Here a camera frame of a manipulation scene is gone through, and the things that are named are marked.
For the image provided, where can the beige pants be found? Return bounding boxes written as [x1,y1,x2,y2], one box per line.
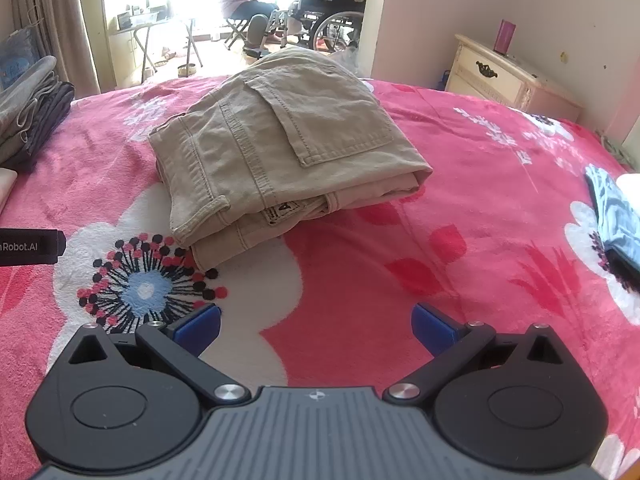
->
[148,47,434,272]

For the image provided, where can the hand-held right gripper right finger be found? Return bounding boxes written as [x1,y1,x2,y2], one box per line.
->
[384,303,566,406]

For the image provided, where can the pink floral blanket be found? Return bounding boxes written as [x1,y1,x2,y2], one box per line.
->
[0,76,640,480]

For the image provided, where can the cream nightstand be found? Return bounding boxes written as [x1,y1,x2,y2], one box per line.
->
[444,34,584,122]

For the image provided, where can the beige curtain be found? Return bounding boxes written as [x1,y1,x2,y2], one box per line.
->
[10,0,101,98]

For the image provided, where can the folded dark clothes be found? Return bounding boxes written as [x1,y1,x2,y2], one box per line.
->
[0,81,76,171]

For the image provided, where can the folded blue cloth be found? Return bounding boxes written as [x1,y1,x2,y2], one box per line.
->
[585,164,640,261]

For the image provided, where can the folding stool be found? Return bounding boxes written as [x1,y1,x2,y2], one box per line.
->
[223,10,288,51]

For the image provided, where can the pink cup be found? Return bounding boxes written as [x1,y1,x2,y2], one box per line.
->
[493,19,517,56]

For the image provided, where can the white plastic bag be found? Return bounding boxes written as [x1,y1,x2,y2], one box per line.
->
[330,44,362,77]

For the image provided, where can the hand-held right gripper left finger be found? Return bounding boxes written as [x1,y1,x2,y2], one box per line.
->
[67,303,251,407]

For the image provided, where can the black wheelchair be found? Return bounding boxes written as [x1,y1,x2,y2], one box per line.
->
[287,0,368,56]

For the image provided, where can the folding table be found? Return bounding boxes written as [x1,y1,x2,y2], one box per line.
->
[107,6,203,83]

